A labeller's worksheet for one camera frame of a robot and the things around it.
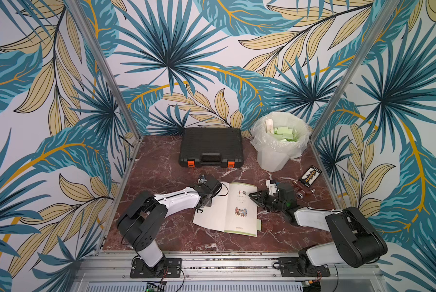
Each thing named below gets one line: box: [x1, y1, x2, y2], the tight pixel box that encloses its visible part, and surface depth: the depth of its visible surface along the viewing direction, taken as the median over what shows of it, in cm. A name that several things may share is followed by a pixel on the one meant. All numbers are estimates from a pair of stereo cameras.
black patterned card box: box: [299, 164, 323, 188], surface depth 102 cm
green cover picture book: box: [192, 181, 259, 238], surface depth 88 cm
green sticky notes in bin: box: [264, 118, 299, 142], surface depth 96 cm
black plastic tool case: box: [178, 127, 245, 168], surface depth 107 cm
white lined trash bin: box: [250, 111, 310, 173], surface depth 92 cm
